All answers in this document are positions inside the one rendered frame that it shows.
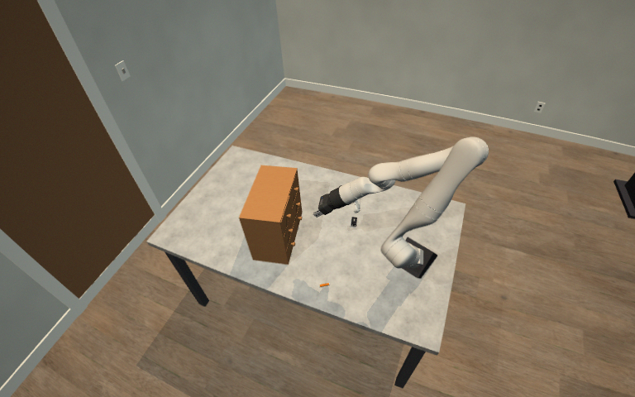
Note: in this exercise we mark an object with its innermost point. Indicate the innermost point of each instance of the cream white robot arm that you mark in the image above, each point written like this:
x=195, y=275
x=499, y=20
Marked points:
x=453, y=164

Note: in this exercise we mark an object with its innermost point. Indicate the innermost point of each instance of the brown chest of drawers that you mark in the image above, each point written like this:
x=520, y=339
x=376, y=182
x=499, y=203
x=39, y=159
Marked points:
x=262, y=213

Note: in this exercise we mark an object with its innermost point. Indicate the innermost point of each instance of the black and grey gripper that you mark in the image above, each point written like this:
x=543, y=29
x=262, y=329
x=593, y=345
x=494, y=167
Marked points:
x=337, y=198

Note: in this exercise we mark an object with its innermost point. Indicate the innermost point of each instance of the brown wooden drawer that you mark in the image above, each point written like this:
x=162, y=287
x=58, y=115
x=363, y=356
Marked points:
x=288, y=231
x=296, y=204
x=290, y=245
x=286, y=216
x=294, y=189
x=298, y=218

